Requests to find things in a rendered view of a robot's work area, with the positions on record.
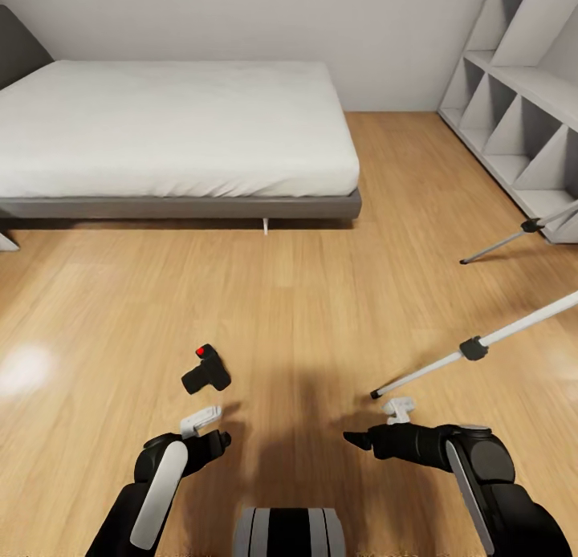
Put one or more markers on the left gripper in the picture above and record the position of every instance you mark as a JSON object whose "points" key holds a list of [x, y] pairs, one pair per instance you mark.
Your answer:
{"points": [[209, 447]]}

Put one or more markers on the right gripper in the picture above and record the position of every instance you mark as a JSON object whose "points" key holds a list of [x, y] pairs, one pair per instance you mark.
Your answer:
{"points": [[398, 440]]}

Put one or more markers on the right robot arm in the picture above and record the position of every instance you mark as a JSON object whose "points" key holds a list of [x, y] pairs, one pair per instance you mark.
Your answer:
{"points": [[508, 523]]}

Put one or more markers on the camera tripod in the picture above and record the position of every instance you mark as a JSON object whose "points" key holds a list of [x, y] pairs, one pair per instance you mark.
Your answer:
{"points": [[476, 348]]}

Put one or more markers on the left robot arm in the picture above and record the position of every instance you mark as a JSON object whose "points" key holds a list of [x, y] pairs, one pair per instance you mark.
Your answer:
{"points": [[134, 526]]}

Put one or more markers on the digital camera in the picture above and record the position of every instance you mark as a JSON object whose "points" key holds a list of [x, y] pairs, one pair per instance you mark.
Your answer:
{"points": [[210, 371]]}

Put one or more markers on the bed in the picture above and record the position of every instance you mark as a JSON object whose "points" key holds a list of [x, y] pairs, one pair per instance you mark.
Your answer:
{"points": [[170, 139]]}

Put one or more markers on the robot trunk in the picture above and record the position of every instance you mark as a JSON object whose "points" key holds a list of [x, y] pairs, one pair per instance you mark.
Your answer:
{"points": [[289, 532]]}

